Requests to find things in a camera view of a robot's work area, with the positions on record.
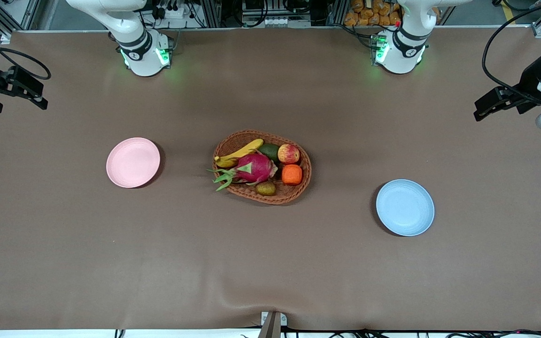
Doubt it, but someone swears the red yellow apple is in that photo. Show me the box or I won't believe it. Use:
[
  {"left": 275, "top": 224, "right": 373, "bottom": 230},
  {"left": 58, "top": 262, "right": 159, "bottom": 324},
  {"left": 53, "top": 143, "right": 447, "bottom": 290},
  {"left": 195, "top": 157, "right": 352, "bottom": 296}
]
[{"left": 278, "top": 144, "right": 300, "bottom": 164}]

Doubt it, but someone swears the yellow banana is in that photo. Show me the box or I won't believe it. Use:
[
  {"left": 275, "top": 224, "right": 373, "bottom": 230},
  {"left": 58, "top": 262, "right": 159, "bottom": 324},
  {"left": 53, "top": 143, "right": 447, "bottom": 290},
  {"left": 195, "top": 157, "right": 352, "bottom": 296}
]
[{"left": 214, "top": 138, "right": 264, "bottom": 169}]

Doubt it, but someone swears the pink plate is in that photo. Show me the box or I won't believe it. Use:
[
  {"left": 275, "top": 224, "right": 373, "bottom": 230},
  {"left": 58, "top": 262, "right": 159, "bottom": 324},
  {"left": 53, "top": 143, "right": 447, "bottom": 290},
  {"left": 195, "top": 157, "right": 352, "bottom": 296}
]
[{"left": 106, "top": 137, "right": 161, "bottom": 189}]

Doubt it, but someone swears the blue plate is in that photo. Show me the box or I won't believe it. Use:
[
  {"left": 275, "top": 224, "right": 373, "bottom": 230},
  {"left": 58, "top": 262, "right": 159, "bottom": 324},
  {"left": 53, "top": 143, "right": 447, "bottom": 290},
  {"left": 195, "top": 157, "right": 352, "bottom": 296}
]
[{"left": 376, "top": 179, "right": 435, "bottom": 237}]

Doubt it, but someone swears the bag of orange snacks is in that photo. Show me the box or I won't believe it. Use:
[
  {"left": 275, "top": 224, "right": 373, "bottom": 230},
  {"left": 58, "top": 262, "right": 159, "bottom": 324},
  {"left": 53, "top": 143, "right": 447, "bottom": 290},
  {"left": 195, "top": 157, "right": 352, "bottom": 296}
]
[{"left": 344, "top": 0, "right": 402, "bottom": 27}]

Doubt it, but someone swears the white power strip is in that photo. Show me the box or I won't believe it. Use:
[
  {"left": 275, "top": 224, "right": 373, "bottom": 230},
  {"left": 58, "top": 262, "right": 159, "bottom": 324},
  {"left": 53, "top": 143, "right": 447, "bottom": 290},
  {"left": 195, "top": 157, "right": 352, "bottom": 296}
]
[{"left": 155, "top": 4, "right": 197, "bottom": 20}]

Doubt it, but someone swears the brown wicker basket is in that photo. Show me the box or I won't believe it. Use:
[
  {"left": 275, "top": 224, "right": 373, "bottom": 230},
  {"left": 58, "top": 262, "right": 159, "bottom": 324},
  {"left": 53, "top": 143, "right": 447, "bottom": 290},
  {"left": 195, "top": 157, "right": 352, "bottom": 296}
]
[{"left": 212, "top": 130, "right": 312, "bottom": 205}]

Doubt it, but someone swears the orange fruit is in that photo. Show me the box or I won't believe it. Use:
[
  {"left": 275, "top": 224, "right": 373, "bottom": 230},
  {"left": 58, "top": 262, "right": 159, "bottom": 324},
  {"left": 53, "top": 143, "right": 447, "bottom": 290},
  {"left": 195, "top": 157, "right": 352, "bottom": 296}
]
[{"left": 281, "top": 164, "right": 303, "bottom": 186}]

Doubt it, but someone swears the green avocado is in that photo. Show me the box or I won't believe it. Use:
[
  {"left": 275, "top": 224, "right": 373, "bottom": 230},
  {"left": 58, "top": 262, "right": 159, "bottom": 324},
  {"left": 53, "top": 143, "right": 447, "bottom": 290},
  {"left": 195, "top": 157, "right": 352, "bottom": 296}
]
[{"left": 257, "top": 143, "right": 280, "bottom": 163}]

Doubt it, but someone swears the pink dragon fruit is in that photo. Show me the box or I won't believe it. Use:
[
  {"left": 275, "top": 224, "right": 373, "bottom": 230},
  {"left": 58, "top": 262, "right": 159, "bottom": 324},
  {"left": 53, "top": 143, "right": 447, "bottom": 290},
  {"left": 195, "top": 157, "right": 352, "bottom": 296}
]
[{"left": 208, "top": 151, "right": 279, "bottom": 192}]

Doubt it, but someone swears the brown table cloth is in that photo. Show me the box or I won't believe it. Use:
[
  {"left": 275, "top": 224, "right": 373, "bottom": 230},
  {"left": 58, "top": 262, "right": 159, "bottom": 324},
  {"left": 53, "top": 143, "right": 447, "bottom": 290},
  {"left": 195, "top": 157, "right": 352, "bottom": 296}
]
[{"left": 0, "top": 26, "right": 541, "bottom": 331}]

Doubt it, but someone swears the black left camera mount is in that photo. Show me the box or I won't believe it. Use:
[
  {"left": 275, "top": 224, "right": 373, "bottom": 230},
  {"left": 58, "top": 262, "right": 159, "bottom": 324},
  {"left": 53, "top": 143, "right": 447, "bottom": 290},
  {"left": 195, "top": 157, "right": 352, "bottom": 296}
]
[{"left": 516, "top": 96, "right": 541, "bottom": 115}]

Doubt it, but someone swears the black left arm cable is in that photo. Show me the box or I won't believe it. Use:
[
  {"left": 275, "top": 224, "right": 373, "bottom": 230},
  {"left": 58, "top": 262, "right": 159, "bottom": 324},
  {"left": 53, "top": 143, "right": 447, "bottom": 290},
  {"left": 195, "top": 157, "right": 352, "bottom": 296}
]
[{"left": 482, "top": 0, "right": 541, "bottom": 103}]

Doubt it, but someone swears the grey metal bracket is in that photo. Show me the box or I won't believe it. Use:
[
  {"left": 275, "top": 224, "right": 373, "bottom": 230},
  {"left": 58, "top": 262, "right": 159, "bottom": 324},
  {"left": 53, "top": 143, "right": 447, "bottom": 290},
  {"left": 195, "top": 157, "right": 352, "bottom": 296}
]
[{"left": 257, "top": 311, "right": 288, "bottom": 338}]

